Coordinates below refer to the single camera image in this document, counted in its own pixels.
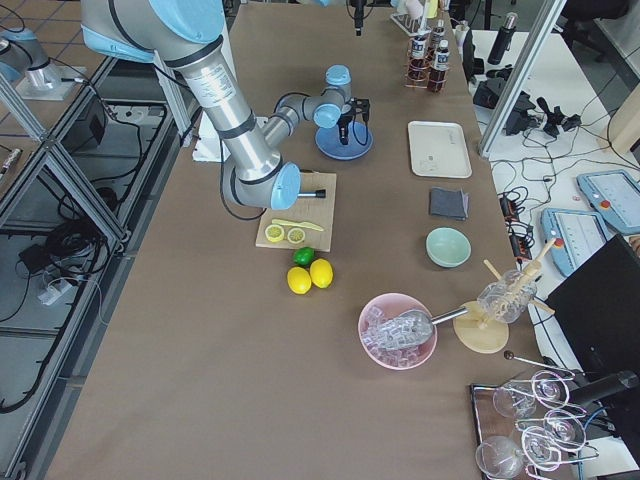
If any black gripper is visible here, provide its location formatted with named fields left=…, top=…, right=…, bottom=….
left=337, top=98, right=370, bottom=145

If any blue round plate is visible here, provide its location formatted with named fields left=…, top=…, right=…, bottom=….
left=315, top=121, right=375, bottom=162

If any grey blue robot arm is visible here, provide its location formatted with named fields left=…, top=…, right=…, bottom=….
left=81, top=1, right=301, bottom=210
left=262, top=64, right=371, bottom=147

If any tea bottle right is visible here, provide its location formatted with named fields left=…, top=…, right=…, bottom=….
left=407, top=29, right=431, bottom=84

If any tea bottle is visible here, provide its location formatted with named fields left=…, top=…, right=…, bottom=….
left=430, top=19, right=445, bottom=50
left=407, top=29, right=431, bottom=84
left=429, top=40, right=450, bottom=92

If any tea bottle front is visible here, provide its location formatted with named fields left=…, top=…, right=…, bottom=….
left=429, top=40, right=450, bottom=92

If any cream rabbit tray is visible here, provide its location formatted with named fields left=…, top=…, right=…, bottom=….
left=407, top=120, right=472, bottom=179

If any steel muddler black tip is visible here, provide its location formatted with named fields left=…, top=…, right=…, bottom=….
left=298, top=189, right=327, bottom=199

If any tea bottle left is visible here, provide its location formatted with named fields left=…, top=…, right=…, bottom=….
left=430, top=19, right=445, bottom=50

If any wooden cutting board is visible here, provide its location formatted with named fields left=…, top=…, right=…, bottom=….
left=255, top=172, right=337, bottom=252

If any yellow plastic knife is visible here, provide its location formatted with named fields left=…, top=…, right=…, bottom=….
left=271, top=218, right=325, bottom=232

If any grey folded cloth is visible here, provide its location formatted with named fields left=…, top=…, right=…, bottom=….
left=429, top=187, right=469, bottom=221

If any lemon half upper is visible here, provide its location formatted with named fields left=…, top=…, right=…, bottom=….
left=286, top=227, right=306, bottom=245

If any lemon half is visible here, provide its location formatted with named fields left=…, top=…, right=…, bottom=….
left=286, top=227, right=306, bottom=245
left=264, top=224, right=286, bottom=243

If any lemon half lower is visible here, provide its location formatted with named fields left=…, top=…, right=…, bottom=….
left=264, top=224, right=286, bottom=243

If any black thermos bottle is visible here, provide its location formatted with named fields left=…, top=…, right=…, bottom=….
left=487, top=12, right=518, bottom=65

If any green lime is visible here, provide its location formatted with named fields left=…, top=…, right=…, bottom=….
left=293, top=247, right=316, bottom=267

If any green bowl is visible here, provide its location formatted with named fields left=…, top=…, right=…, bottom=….
left=425, top=227, right=471, bottom=268

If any yellow lemon upper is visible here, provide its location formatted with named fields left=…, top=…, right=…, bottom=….
left=309, top=258, right=334, bottom=289

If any yellow lemon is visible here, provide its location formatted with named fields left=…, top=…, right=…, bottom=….
left=309, top=258, right=334, bottom=289
left=286, top=266, right=312, bottom=295

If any yellow lemon lower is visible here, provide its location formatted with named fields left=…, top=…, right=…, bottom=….
left=286, top=266, right=312, bottom=295

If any metal ice scoop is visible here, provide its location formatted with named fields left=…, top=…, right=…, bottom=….
left=379, top=306, right=468, bottom=350

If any pink ice bowl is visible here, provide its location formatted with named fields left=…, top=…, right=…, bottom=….
left=357, top=293, right=438, bottom=370

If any glass mug on stand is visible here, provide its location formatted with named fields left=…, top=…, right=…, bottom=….
left=477, top=270, right=537, bottom=324

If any teach pendant near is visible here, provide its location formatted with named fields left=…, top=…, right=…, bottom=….
left=540, top=208, right=612, bottom=277

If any teach pendant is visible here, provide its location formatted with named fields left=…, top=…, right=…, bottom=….
left=540, top=208, right=612, bottom=277
left=576, top=170, right=640, bottom=235

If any wooden cup stand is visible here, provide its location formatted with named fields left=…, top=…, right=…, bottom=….
left=453, top=238, right=561, bottom=354

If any teach pendant far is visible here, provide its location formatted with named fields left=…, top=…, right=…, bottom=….
left=576, top=170, right=640, bottom=235

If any black monitor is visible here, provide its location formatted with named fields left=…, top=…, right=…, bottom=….
left=547, top=235, right=639, bottom=376

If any wine glass rack tray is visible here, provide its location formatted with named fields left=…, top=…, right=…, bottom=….
left=470, top=369, right=599, bottom=479

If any copper wire bottle rack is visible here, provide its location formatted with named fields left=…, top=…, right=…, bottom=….
left=404, top=27, right=451, bottom=93

